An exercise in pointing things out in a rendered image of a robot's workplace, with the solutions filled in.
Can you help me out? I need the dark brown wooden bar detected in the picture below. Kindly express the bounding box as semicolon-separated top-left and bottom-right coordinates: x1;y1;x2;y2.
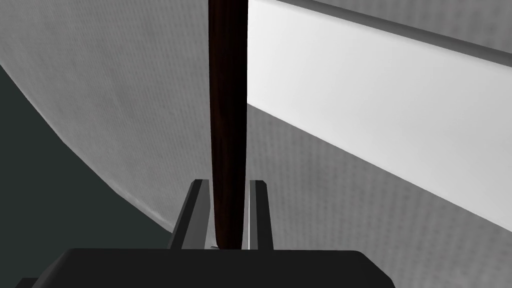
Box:
207;0;249;251

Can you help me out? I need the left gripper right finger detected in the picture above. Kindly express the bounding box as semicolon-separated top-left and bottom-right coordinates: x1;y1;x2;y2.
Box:
241;179;275;251

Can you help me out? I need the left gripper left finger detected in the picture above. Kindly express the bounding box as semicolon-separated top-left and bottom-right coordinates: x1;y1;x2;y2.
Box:
168;179;213;251

